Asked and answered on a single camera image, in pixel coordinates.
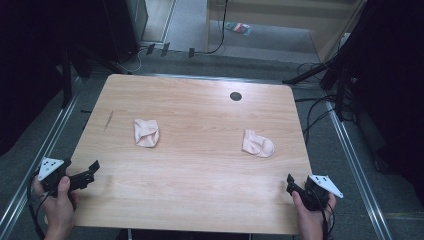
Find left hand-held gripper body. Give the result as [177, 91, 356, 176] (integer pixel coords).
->
[37, 156, 88, 198]

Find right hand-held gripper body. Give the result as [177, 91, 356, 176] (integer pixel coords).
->
[301, 173, 345, 212]

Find person's right hand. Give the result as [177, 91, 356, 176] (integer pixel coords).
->
[291, 191, 337, 240]

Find person's left hand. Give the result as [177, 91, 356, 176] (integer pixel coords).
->
[33, 175, 80, 240]

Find crumpled pink sock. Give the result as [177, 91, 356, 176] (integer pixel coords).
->
[133, 118, 161, 149]

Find black metal stand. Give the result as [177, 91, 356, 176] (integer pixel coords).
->
[281, 33, 359, 122]
[59, 43, 124, 109]

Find dark cabinet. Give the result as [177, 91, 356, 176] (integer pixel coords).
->
[101, 0, 149, 64]

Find colourful packet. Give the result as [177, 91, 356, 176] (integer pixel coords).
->
[224, 21, 253, 37]

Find metal floor rail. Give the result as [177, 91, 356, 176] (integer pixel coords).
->
[324, 99, 394, 240]
[0, 77, 84, 238]

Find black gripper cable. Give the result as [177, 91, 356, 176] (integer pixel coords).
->
[319, 199, 337, 240]
[26, 170, 51, 240]

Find black floor cables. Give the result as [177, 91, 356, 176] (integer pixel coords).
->
[294, 61, 354, 146]

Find white floor cable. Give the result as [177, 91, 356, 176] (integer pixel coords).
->
[116, 46, 149, 74]

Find black hanging cable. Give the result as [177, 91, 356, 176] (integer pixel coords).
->
[194, 0, 230, 56]

